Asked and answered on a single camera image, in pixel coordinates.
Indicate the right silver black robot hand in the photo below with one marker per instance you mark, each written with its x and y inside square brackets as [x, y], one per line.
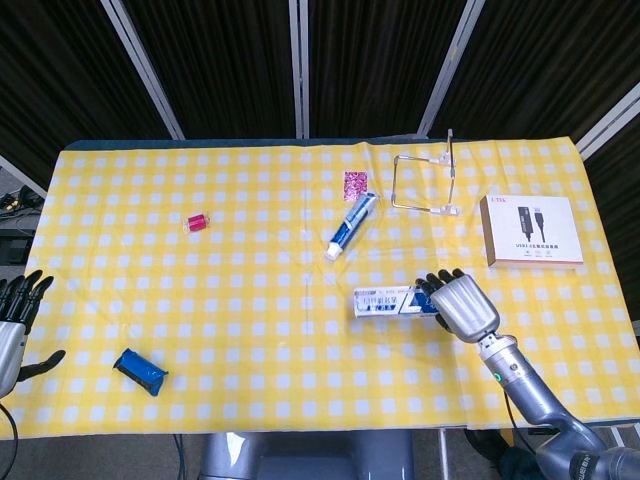
[465, 305]

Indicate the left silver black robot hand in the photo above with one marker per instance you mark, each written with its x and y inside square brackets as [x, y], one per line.
[12, 345]

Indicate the white blue toothpaste box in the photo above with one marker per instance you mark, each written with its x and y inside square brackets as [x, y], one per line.
[385, 302]

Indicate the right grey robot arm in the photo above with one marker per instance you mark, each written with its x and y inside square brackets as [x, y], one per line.
[520, 380]

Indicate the blue white toothpaste tube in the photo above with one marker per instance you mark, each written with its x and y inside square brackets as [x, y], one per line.
[350, 227]

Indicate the clear acrylic stand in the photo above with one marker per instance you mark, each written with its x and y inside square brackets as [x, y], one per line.
[445, 210]

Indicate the blue plastic packet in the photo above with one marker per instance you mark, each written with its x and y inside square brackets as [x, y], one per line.
[140, 372]

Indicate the pink patterned square card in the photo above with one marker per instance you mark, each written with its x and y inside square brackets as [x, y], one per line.
[355, 185]

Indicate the yellow white checkered tablecloth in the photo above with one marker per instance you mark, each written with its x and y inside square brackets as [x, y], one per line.
[250, 300]

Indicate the pink wrapped candy roll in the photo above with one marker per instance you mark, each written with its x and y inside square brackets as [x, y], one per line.
[196, 223]

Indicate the grey robot torso base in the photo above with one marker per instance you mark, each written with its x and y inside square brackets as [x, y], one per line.
[300, 460]

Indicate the black curtain panel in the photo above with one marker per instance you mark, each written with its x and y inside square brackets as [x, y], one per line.
[50, 75]
[370, 65]
[550, 50]
[215, 65]

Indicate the white partition frame post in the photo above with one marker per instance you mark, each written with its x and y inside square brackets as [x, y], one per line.
[299, 70]
[605, 120]
[145, 70]
[450, 70]
[22, 175]

